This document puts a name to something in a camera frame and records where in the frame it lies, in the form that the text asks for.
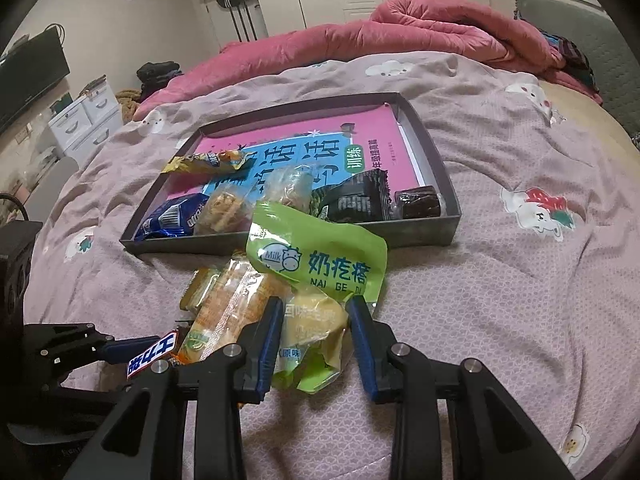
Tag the pink quilt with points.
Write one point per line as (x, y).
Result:
(425, 25)

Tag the yellow snack bar packet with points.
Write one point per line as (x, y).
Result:
(210, 162)

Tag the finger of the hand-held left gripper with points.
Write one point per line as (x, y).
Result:
(125, 351)

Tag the grey padded headboard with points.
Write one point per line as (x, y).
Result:
(575, 25)

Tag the clear pastry packet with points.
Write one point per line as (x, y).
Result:
(290, 187)

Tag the pink printed bed sheet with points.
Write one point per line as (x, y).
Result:
(500, 310)

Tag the pink book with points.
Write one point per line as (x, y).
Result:
(370, 145)

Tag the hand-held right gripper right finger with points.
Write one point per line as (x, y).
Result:
(360, 345)

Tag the pile of dark clothes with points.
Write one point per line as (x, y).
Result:
(157, 72)

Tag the orange biscuit packet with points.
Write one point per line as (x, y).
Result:
(230, 305)

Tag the dark grey shallow box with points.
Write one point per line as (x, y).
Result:
(425, 232)

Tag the dark red wrapped candy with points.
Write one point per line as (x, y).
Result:
(417, 202)

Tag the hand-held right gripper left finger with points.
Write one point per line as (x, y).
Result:
(272, 340)

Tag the small yellow snack packet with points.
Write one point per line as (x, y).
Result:
(197, 290)

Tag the clear packet of yellow crisps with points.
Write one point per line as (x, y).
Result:
(225, 210)

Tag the black and green snack packet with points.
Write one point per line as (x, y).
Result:
(355, 200)

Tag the yellow-brown knitted blanket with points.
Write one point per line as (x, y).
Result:
(127, 102)

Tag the dark striped clothes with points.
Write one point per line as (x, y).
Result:
(575, 55)

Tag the black television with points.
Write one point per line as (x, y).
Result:
(30, 80)

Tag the blue cookie packet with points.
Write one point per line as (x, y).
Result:
(170, 217)

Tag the white drawer unit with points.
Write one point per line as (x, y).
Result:
(85, 120)

